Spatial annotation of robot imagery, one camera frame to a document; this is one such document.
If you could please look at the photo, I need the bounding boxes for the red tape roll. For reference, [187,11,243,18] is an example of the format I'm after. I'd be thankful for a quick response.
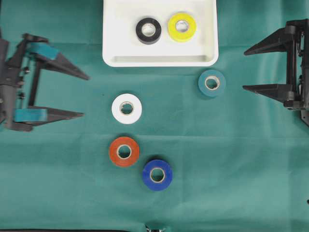
[109,136,140,167]

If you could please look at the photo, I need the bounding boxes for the white tape roll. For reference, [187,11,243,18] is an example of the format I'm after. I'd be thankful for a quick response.
[111,93,142,124]

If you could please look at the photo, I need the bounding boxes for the blue tape roll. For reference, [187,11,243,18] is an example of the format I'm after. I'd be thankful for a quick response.
[142,159,173,191]

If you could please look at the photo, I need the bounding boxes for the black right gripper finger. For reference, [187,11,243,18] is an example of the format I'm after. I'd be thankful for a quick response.
[243,84,298,102]
[244,27,296,56]

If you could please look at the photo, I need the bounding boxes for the black bottom edge clamp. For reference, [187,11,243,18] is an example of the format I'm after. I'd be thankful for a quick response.
[145,224,170,232]

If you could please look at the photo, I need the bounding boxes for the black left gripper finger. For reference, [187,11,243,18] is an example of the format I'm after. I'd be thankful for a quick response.
[26,43,90,80]
[13,106,84,127]

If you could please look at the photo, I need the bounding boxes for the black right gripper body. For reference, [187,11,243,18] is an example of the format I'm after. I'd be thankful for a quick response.
[283,19,309,125]

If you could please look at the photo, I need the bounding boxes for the yellow tape roll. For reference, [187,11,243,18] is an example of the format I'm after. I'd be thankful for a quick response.
[168,13,197,43]

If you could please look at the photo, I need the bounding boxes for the green table cloth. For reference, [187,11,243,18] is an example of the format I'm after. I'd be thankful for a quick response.
[0,0,309,232]

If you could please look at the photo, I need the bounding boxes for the black tape roll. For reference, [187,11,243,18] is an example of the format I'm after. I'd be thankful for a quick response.
[136,17,162,45]

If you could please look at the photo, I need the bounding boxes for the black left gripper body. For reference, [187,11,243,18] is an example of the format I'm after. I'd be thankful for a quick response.
[0,33,49,132]

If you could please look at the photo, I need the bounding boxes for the white plastic tray case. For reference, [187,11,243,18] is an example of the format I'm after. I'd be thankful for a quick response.
[102,0,219,67]

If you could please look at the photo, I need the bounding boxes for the teal tape roll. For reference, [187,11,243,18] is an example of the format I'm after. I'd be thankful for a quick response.
[198,70,226,98]

